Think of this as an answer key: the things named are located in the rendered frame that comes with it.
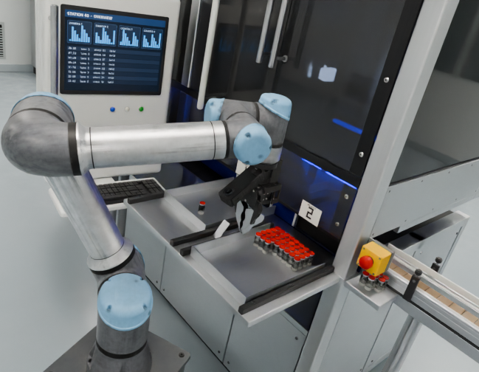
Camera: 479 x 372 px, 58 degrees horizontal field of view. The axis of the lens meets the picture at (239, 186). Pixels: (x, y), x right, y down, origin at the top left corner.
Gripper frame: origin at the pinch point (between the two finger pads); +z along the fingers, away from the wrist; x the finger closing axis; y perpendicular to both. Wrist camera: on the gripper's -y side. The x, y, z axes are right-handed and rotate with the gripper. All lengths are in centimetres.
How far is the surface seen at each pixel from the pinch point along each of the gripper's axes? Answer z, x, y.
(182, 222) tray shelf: 21.7, 36.9, 8.9
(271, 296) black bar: 19.8, -7.9, 9.6
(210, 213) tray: 21.5, 37.8, 21.7
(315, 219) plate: 8.6, 4.7, 38.3
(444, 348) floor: 110, -21, 164
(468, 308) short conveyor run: 14, -43, 53
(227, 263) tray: 21.5, 11.1, 8.9
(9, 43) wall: 73, 546, 83
